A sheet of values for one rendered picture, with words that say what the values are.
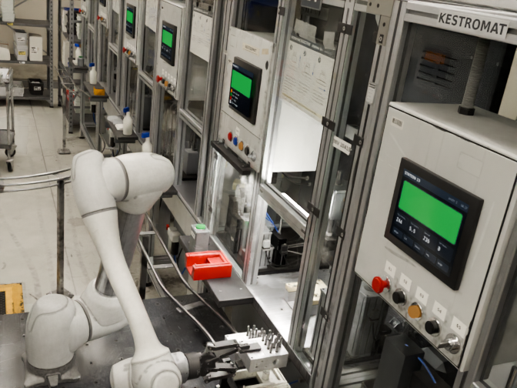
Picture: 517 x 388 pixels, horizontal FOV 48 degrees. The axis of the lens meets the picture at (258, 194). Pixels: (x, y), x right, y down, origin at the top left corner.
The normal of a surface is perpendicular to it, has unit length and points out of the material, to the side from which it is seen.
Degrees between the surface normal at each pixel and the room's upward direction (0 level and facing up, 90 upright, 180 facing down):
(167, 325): 0
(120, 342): 0
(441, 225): 90
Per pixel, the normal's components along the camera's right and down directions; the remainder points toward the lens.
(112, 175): 0.51, -0.25
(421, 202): -0.91, 0.04
